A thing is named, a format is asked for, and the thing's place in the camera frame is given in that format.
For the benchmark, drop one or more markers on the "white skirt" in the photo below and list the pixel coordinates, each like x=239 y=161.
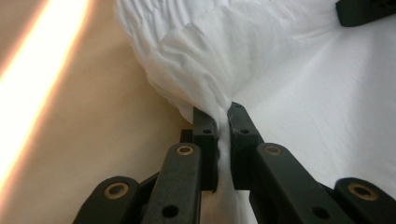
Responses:
x=280 y=77

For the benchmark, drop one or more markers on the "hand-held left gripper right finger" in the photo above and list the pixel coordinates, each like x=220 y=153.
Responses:
x=243 y=137

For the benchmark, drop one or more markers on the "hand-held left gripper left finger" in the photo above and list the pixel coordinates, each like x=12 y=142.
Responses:
x=204 y=133

